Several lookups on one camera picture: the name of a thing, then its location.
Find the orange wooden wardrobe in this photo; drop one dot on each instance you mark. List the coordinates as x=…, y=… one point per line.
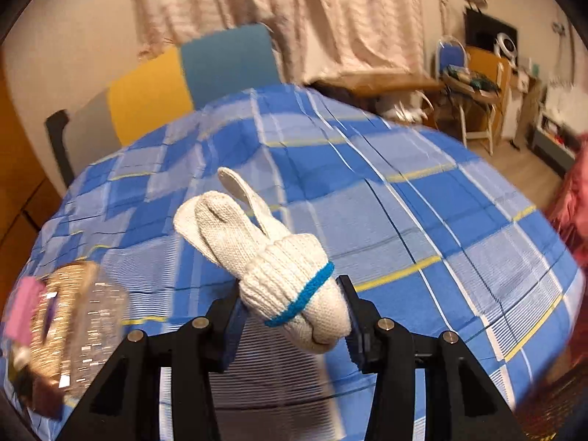
x=18, y=183

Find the yellow wooden board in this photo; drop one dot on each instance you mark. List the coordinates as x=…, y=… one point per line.
x=482, y=62

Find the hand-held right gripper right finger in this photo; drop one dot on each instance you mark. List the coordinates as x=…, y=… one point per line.
x=358, y=344

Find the white knit glove blue trim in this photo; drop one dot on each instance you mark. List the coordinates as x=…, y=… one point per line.
x=285, y=285

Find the ornate gold tissue box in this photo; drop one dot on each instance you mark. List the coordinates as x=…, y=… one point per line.
x=73, y=312

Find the pink red blanket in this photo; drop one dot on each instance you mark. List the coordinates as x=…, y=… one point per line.
x=574, y=202

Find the black television screen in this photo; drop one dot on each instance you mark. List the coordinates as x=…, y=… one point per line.
x=482, y=30

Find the wooden side table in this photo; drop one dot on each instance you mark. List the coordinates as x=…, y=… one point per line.
x=386, y=82

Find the white small cabinet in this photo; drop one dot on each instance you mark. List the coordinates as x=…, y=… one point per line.
x=523, y=105

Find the blue plaid bed blanket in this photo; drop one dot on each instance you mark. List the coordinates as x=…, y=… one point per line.
x=413, y=220

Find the blue metal chair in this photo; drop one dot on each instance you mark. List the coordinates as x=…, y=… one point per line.
x=452, y=57

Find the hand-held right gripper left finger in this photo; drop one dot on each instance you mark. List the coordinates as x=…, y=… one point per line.
x=229, y=335

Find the black upright post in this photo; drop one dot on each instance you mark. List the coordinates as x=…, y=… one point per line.
x=57, y=147

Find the grey yellow blue headboard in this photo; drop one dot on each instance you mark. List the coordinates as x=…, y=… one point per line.
x=147, y=96

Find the white round fan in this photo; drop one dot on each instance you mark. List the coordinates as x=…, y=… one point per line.
x=497, y=43

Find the dark green item on chair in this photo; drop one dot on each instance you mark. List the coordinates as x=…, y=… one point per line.
x=473, y=80

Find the ship print curtain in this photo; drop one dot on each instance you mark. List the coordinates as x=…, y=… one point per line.
x=358, y=18

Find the white panel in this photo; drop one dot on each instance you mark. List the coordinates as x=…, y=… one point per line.
x=558, y=101

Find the grey storage box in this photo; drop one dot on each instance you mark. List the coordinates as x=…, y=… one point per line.
x=551, y=147

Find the pink carton box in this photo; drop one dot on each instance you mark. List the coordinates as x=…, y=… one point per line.
x=23, y=308

